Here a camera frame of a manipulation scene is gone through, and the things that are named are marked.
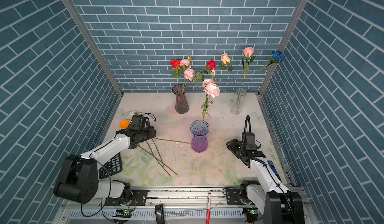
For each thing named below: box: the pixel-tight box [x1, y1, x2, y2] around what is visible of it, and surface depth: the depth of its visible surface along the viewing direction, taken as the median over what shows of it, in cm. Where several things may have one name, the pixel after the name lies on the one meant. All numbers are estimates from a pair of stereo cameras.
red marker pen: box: [206, 192, 212, 224], surface depth 72 cm
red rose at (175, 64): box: [170, 59, 182, 86], surface depth 98 cm
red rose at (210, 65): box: [196, 59, 217, 81], surface depth 86 cm
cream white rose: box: [219, 53, 237, 90], surface depth 84 cm
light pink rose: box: [239, 46, 256, 90], surface depth 84 cm
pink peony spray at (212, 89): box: [200, 78, 221, 128], surface depth 71 cm
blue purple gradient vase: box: [190, 120, 210, 153], surface depth 80 cm
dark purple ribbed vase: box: [172, 84, 189, 114], surface depth 101 cm
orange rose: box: [119, 119, 131, 130], surface depth 101 cm
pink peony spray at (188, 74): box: [179, 54, 196, 88], surface depth 92 cm
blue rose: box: [247, 50, 286, 90], surface depth 82 cm
